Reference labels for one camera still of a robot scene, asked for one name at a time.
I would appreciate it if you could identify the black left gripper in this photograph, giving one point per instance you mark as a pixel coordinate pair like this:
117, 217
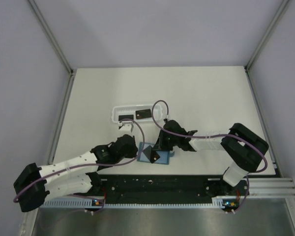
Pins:
132, 154

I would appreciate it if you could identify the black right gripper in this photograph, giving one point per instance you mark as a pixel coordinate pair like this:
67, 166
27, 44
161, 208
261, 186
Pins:
160, 144

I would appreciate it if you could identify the black VIP credit card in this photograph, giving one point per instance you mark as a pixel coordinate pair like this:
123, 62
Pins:
154, 156

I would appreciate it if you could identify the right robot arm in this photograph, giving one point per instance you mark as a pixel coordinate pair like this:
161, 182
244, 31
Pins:
245, 148

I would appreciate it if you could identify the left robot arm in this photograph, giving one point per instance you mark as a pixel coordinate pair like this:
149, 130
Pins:
37, 184

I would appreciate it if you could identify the black card in basket right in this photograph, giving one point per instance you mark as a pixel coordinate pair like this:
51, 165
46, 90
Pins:
143, 114

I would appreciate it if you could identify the black card in basket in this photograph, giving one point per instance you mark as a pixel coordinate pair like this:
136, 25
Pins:
122, 117
143, 114

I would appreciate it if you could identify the black card in basket left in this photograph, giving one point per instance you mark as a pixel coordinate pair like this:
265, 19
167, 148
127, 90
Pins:
122, 117

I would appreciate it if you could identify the white plastic basket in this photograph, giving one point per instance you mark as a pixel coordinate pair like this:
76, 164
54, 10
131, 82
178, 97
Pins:
131, 109

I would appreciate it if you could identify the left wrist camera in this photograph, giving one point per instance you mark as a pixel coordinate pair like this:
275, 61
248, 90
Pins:
125, 127

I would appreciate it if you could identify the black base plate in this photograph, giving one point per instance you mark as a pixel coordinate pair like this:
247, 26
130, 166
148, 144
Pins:
164, 189

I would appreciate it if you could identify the grey slotted cable duct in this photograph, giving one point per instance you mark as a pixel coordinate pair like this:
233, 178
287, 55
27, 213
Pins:
75, 203

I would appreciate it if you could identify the aluminium front rail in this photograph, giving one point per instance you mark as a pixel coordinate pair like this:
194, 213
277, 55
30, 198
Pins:
272, 188

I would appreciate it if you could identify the left aluminium frame post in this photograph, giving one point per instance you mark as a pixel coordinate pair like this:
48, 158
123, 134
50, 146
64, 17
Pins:
49, 35

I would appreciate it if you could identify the aluminium frame post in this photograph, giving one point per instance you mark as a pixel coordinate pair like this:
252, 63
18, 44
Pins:
49, 35
268, 33

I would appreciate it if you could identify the right aluminium frame post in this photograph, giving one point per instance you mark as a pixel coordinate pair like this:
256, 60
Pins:
268, 33

